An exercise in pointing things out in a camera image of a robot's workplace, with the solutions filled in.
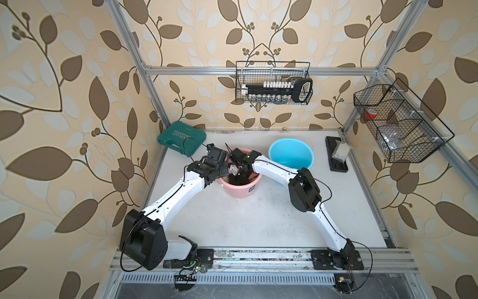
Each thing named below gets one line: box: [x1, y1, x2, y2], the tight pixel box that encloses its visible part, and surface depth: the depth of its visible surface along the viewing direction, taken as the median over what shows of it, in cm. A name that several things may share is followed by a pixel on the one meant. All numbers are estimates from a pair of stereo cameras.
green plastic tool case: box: [156, 120, 207, 157], surface depth 114 cm
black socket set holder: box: [241, 78, 314, 105], surface depth 86 cm
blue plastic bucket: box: [268, 138, 315, 171], surface depth 91 cm
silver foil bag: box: [380, 130, 403, 151], surface depth 73 cm
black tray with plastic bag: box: [324, 135, 351, 173], surface depth 104 cm
